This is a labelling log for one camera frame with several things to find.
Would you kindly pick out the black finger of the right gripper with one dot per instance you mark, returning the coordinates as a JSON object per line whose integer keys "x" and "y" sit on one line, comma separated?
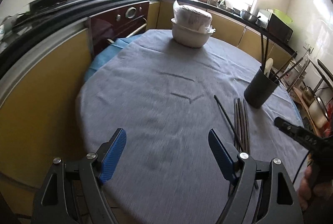
{"x": 304, "y": 137}

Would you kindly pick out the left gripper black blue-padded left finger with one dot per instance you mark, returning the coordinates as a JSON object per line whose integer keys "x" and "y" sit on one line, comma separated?
{"x": 72, "y": 191}

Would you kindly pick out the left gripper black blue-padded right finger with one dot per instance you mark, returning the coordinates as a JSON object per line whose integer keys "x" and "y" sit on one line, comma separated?
{"x": 277, "y": 199}

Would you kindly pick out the dark chopstick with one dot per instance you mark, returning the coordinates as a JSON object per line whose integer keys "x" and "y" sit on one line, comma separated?
{"x": 227, "y": 117}
{"x": 266, "y": 52}
{"x": 290, "y": 69}
{"x": 285, "y": 64}

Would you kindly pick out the white plastic spoon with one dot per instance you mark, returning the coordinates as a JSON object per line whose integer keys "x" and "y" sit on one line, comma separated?
{"x": 268, "y": 66}

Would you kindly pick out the yellow kitchen cabinets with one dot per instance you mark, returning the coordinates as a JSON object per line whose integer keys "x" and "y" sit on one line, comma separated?
{"x": 39, "y": 119}

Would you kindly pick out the person's hand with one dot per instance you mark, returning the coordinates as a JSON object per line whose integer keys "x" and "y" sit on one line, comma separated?
{"x": 307, "y": 188}

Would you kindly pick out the steel pot with lid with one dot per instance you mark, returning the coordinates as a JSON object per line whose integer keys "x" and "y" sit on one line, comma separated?
{"x": 319, "y": 113}

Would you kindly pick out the metal shelf rack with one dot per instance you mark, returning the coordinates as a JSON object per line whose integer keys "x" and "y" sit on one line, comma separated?
{"x": 315, "y": 75}

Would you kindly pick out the black perforated utensil holder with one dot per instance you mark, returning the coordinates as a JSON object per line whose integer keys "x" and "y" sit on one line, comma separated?
{"x": 260, "y": 88}

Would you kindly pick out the black microwave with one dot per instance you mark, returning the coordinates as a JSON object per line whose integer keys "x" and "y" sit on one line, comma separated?
{"x": 279, "y": 29}

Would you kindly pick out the grey tablecloth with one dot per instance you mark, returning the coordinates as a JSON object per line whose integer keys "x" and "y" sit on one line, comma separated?
{"x": 161, "y": 94}

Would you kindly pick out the blue cloth under tablecloth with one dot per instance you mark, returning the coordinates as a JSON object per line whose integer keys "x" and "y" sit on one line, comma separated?
{"x": 106, "y": 55}

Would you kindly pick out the white bowl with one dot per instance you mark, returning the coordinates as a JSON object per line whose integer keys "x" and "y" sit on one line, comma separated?
{"x": 190, "y": 38}

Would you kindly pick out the dark red oven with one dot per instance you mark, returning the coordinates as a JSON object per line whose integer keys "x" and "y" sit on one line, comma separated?
{"x": 121, "y": 22}

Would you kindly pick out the plastic bag in bowl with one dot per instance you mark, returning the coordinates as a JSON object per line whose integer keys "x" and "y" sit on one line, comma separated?
{"x": 192, "y": 18}

